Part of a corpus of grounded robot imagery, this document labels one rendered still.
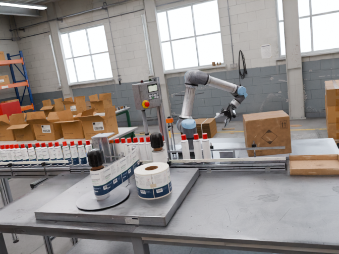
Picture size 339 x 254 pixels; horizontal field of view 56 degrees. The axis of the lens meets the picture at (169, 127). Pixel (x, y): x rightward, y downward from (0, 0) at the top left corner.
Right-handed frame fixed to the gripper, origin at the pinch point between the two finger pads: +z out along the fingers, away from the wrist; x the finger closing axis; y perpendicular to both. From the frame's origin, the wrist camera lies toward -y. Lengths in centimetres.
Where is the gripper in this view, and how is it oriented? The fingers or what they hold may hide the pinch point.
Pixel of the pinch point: (219, 123)
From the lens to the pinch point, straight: 286.8
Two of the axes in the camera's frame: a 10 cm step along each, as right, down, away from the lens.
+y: -3.5, -3.7, 8.6
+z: -6.5, 7.6, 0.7
